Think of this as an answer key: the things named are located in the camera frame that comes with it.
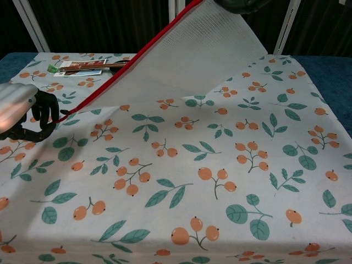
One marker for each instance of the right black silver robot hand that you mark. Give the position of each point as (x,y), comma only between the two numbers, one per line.
(242,5)

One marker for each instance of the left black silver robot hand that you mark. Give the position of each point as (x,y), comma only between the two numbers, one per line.
(16,107)

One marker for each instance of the white mesh bag red zipper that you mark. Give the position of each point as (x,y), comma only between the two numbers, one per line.
(192,55)

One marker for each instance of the printed photo postcard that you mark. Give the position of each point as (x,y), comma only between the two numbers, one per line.
(90,72)

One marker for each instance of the packaged brown chopsticks green tag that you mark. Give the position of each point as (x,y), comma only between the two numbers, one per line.
(88,66)

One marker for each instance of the floral orange green tablecloth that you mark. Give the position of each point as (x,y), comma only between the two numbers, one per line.
(192,165)

